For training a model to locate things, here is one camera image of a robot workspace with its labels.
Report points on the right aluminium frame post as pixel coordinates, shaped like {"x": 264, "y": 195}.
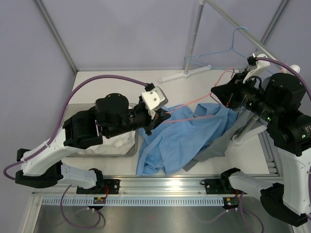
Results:
{"x": 274, "y": 21}

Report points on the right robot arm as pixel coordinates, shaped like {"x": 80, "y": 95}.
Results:
{"x": 278, "y": 105}

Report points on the white clothes rack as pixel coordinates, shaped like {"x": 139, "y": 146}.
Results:
{"x": 191, "y": 70}

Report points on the aluminium mounting rail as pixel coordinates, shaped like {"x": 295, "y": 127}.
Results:
{"x": 153, "y": 186}

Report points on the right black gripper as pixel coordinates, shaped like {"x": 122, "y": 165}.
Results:
{"x": 229, "y": 92}

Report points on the blue shirt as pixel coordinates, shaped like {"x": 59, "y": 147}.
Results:
{"x": 176, "y": 141}

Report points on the blue wire hanger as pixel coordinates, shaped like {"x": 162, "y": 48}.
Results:
{"x": 238, "y": 62}

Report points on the white slotted cable duct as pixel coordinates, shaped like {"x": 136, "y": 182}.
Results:
{"x": 134, "y": 201}

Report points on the grey shirt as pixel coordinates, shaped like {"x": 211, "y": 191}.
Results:
{"x": 232, "y": 137}

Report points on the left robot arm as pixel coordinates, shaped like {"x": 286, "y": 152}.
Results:
{"x": 111, "y": 116}

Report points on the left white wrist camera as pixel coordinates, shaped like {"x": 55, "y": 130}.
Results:
{"x": 154, "y": 100}

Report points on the white shirt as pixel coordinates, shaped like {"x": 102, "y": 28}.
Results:
{"x": 118, "y": 145}

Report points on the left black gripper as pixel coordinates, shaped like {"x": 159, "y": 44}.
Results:
{"x": 160, "y": 115}

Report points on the left aluminium frame post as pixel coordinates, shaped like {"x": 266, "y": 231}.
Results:
{"x": 55, "y": 34}

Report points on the aluminium frame post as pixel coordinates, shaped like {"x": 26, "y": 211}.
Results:
{"x": 274, "y": 21}
{"x": 55, "y": 34}

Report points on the grey transparent plastic bin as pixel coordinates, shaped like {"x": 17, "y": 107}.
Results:
{"x": 72, "y": 109}

